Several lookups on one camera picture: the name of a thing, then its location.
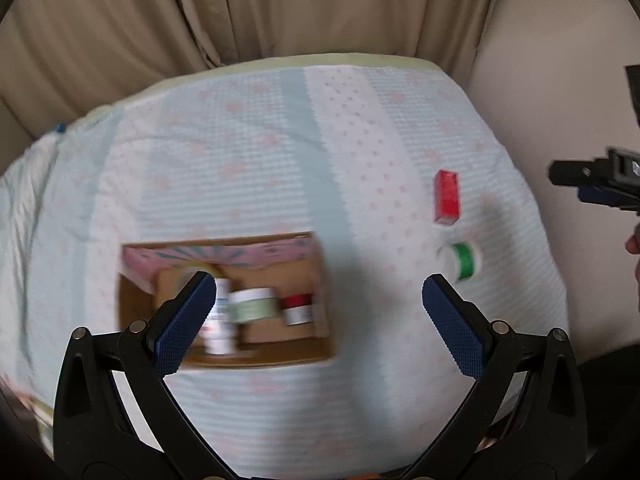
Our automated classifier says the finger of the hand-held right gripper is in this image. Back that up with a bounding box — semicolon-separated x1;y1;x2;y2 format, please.
548;159;610;189
576;187;632;209

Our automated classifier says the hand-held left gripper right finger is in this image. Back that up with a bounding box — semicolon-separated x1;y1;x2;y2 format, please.
400;273;587;480

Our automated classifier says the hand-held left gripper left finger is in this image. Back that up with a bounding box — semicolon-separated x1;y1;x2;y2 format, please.
52;271;236;480

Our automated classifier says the white tube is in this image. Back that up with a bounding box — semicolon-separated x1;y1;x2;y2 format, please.
200;277;237;356

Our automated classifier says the yellow clear tape roll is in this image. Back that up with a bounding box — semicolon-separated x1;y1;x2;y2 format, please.
167;261;227;303

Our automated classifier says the green jar with white lid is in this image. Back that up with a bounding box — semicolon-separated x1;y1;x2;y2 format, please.
228;287;279;325

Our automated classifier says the cardboard box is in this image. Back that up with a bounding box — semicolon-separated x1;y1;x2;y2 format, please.
117;231;337;372

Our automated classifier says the red and white jar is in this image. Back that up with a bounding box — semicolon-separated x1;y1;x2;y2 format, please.
278;293;315;326

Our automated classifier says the person's right hand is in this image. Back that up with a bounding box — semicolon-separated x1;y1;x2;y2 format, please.
624;232;640;312

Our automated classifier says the green tape roll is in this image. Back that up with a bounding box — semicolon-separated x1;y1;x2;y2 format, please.
439;242;482;282

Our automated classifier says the red carton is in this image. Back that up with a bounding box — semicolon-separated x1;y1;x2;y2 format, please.
433;169;460;225

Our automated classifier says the yellow object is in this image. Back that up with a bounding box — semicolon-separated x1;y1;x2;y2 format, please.
27;395;55;453

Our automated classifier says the light blue patterned bed sheet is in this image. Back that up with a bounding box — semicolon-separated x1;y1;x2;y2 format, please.
0;52;568;480

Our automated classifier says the light blue blanket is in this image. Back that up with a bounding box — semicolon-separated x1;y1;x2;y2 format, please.
0;132;58;286

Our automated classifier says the light green mattress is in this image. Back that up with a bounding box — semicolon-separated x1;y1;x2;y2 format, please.
70;51;443;126

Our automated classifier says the beige curtain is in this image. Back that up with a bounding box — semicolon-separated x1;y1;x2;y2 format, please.
162;0;503;93
0;0;228;141

